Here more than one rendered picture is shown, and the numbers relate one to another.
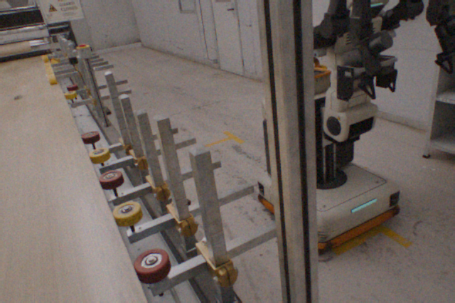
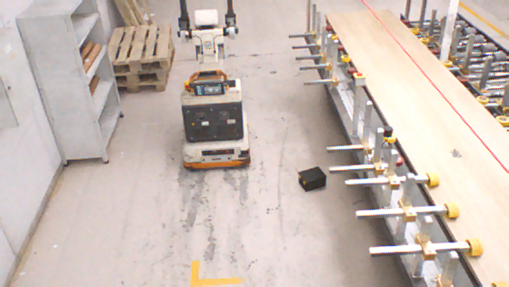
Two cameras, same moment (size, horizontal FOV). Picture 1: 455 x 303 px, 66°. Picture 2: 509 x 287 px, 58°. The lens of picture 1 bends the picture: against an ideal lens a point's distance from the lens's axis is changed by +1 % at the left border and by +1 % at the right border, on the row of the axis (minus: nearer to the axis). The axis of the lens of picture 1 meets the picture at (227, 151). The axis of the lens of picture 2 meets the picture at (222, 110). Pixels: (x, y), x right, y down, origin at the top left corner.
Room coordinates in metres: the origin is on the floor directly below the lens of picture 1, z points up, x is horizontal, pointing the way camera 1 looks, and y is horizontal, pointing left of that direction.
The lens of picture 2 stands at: (5.15, 1.17, 2.73)
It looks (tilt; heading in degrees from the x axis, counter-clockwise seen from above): 31 degrees down; 207
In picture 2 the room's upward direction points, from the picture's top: 5 degrees counter-clockwise
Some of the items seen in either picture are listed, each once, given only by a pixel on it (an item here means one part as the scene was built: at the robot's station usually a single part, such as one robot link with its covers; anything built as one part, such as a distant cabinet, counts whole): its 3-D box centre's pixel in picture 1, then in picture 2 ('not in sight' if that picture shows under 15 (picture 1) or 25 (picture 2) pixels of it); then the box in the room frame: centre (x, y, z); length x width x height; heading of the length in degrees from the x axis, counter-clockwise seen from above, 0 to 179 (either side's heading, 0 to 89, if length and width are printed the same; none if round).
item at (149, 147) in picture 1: (156, 173); (323, 47); (1.10, 0.26, 0.88); 0.04 x 0.04 x 0.48; 24
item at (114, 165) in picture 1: (149, 154); (323, 66); (1.39, 0.34, 0.83); 0.43 x 0.03 x 0.04; 114
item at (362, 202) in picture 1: (323, 193); (216, 137); (1.87, -0.58, 0.16); 0.67 x 0.64 x 0.25; 24
